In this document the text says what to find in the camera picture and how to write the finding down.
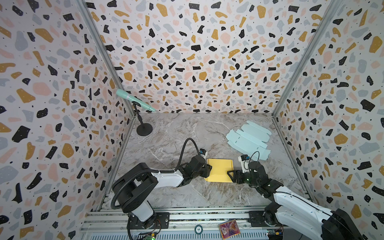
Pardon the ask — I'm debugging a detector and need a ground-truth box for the yellow paper box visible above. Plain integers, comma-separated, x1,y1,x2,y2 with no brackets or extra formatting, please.
205,159,234,183

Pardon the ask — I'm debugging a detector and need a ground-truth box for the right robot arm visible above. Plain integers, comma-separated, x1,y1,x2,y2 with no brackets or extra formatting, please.
227,161,363,240

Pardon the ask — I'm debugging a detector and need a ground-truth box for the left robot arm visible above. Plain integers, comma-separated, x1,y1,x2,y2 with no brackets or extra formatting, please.
111,154,212,223

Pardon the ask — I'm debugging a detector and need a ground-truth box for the light blue flat paper box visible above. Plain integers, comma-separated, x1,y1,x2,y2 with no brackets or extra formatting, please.
226,121,272,161

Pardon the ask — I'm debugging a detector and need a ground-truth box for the colourful card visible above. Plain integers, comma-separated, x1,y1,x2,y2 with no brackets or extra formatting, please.
219,220,241,240

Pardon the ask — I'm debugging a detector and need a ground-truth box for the round teal sticker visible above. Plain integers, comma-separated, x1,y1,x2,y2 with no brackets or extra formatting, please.
195,225,203,235

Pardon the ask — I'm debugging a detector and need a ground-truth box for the black microphone stand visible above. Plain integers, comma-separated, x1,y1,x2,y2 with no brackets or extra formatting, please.
132,102,153,136

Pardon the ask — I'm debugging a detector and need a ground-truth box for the mint green microphone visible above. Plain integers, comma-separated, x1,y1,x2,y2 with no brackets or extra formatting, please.
117,89,156,112

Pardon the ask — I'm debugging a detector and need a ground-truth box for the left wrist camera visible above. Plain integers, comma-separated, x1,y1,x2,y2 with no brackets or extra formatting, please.
199,149,208,160

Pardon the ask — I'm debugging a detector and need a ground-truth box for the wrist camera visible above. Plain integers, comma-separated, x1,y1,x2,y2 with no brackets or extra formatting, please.
238,155,251,173
199,149,208,160

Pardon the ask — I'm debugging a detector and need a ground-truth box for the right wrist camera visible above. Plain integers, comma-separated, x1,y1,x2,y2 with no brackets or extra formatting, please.
238,155,251,173

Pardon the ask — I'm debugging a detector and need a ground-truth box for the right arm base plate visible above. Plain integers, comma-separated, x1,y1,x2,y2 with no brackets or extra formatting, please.
248,210,286,227

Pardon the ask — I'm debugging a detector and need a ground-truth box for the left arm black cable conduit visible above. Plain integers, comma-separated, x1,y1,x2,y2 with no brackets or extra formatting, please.
110,137,201,210

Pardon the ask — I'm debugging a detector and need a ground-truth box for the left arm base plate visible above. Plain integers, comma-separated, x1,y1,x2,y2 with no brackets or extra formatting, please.
127,212,170,230

